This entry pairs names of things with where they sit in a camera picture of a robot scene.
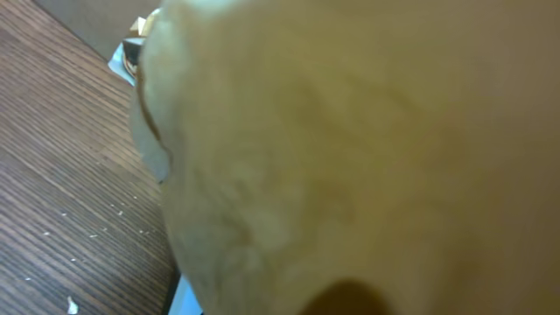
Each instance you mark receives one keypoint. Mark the brown snack bag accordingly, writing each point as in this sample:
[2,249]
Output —
[357,157]

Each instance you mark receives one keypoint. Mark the white barcode scanner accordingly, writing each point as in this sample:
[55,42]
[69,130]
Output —
[117,66]

